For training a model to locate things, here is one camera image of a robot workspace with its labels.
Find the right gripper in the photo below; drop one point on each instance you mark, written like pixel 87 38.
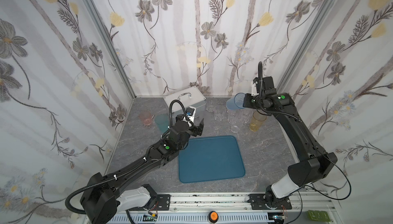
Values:
pixel 248 100

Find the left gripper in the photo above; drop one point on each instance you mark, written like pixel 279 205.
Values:
pixel 196 128

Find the yellow plastic cup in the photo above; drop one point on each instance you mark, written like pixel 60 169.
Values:
pixel 257 120

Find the blue plastic cup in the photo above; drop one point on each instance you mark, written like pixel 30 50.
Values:
pixel 236 102

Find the teal plastic tray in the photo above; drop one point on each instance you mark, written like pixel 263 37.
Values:
pixel 211 159

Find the teal plastic cup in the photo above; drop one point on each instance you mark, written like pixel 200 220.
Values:
pixel 162 122

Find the pink plastic cup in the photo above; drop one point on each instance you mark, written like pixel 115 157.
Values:
pixel 146 118

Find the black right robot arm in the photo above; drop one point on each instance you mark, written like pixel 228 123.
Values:
pixel 314 162

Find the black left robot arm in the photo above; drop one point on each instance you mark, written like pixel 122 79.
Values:
pixel 104 196

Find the silver first aid case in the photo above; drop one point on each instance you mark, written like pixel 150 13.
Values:
pixel 190 97

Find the orange emergency button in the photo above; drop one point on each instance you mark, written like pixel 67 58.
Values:
pixel 213 217

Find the green circuit board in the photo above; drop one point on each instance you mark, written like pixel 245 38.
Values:
pixel 319 216

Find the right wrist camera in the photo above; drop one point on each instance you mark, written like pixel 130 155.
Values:
pixel 254 91

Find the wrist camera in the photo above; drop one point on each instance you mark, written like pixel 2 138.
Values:
pixel 254 91
pixel 190 112

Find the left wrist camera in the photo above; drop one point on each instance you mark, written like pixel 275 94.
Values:
pixel 190 112

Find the white perforated cable duct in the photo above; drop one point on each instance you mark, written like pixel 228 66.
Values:
pixel 202 218

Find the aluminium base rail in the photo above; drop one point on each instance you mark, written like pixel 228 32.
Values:
pixel 295 212

